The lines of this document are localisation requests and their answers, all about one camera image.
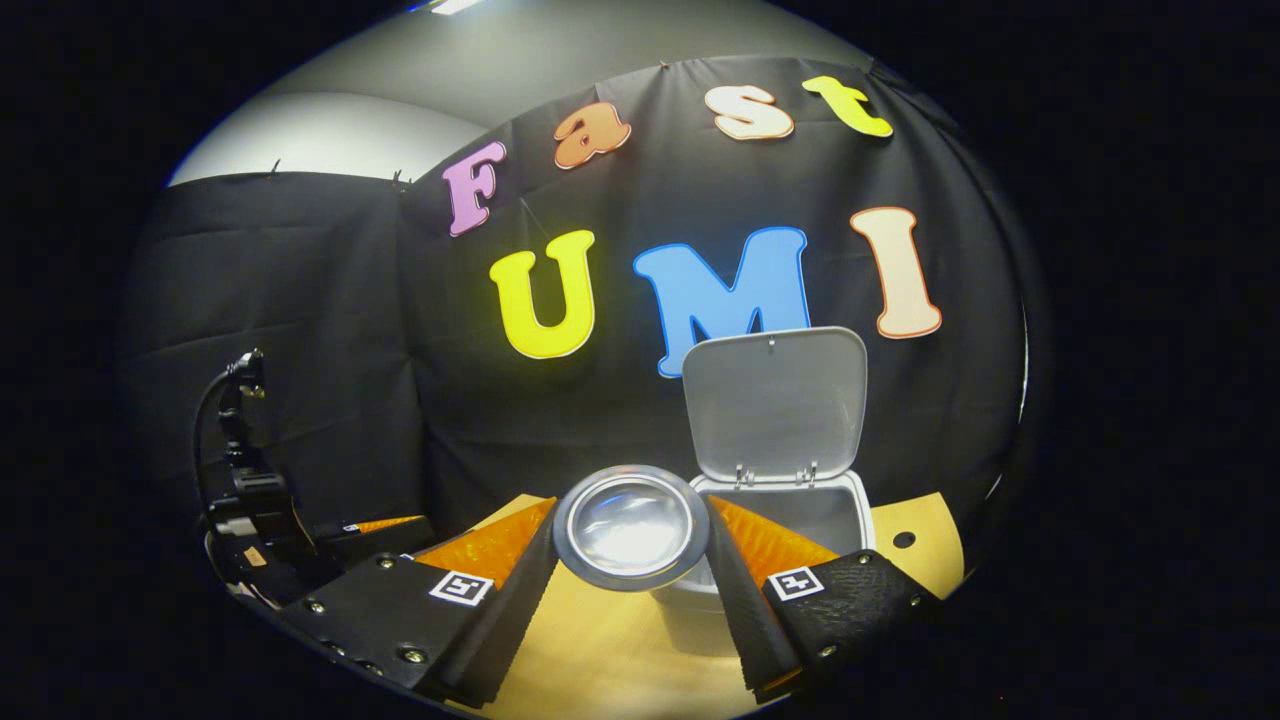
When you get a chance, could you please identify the white desktop garbage bin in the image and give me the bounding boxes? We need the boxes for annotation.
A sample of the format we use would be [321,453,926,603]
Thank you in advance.
[650,326,879,656]

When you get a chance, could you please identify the silver pop can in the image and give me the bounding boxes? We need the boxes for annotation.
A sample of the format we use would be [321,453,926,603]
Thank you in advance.
[552,464,711,593]

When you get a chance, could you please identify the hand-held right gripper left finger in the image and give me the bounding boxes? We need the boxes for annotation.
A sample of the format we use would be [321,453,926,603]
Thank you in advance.
[283,497,559,709]

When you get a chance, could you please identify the wooden desktop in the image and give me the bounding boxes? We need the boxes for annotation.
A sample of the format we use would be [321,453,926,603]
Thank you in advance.
[445,490,966,720]

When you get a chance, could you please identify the black backdrop cloth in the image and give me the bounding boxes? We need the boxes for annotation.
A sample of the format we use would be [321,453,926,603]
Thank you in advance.
[115,55,1036,561]

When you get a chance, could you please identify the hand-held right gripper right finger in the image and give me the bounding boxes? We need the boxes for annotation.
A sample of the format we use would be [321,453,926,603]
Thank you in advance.
[705,493,941,701]

